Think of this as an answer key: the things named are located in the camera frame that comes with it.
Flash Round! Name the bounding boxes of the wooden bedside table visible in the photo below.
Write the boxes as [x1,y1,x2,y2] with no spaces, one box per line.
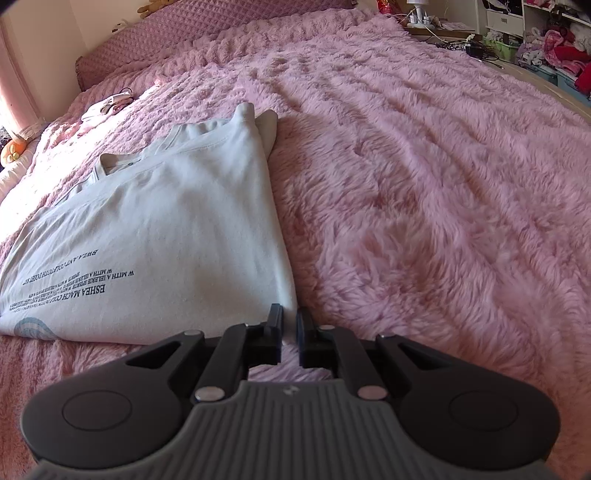
[405,21,477,38]

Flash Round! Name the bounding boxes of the cream window seat cushion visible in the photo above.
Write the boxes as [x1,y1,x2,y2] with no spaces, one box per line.
[0,138,44,206]

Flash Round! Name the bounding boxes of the tangle of black cables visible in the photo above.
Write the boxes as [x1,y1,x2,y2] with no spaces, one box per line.
[438,38,502,62]

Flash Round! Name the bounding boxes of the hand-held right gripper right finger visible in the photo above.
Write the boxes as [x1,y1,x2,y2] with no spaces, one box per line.
[295,307,455,400]

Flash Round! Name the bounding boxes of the green storage bin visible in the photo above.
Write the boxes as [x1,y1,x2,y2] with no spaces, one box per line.
[481,31,523,64]

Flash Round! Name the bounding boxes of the blue storage bin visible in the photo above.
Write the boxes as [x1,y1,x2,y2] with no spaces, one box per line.
[553,68,591,99]

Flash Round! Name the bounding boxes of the plush toys on headboard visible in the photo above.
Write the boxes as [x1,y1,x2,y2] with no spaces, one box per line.
[137,0,182,18]

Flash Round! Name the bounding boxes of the quilted mauve headboard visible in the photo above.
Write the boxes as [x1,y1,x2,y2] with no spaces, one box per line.
[75,0,358,92]

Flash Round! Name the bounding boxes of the pink fluffy blanket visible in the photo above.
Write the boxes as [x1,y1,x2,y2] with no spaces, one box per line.
[0,2,591,462]

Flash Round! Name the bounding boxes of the pile of pink red clothes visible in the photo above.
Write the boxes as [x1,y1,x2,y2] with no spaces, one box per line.
[516,23,591,77]

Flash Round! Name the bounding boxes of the pink curtain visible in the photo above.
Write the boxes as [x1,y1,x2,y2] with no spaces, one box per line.
[0,18,49,139]

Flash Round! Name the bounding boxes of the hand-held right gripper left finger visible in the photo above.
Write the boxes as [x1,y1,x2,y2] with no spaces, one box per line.
[124,304,284,402]

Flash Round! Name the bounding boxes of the white printed sweatshirt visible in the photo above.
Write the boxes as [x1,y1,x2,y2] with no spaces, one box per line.
[0,102,298,347]

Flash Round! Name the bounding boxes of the folded pale pink clothes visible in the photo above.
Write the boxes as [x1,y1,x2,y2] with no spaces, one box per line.
[81,91,136,124]

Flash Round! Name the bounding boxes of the orange plush toy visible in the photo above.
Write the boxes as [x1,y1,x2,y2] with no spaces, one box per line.
[0,136,29,166]

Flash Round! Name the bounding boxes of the white bedside lamp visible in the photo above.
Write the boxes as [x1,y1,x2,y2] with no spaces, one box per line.
[407,0,431,24]

